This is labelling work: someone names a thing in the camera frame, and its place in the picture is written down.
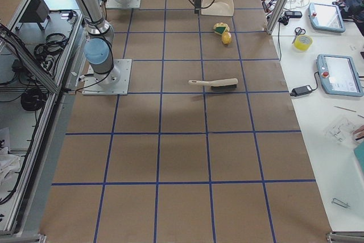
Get beige plastic dustpan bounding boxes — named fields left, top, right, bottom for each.
left=201, top=0, right=234, bottom=17

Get yellow green sponge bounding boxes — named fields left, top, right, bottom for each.
left=213, top=22, right=230, bottom=35

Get beige hand brush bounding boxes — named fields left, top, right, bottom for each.
left=188, top=78, right=238, bottom=91

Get yellow tape roll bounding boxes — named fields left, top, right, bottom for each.
left=293, top=35, right=313, bottom=51

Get far teach pendant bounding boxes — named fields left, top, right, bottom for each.
left=308, top=3, right=346, bottom=33

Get teach pendant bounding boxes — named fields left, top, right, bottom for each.
left=308, top=3, right=346, bottom=33
left=316, top=54, right=363, bottom=97

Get black power adapter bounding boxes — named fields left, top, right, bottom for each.
left=290, top=85, right=313, bottom=97

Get black monitor on shelf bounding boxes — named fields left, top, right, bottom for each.
left=15, top=0, right=50, bottom=31

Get near teach pendant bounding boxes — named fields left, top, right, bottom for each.
left=316, top=54, right=363, bottom=97

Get clear plastic package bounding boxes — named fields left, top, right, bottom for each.
left=324, top=116, right=363, bottom=148

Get metal clip on table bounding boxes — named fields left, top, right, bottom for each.
left=331, top=197, right=350, bottom=209

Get white crumpled cloth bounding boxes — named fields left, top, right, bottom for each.
left=0, top=127, right=20, bottom=190

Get black handled scissors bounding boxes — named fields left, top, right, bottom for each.
left=292, top=27, right=306, bottom=44

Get black coiled cable bundle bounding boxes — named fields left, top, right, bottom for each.
left=20, top=88, right=43, bottom=112

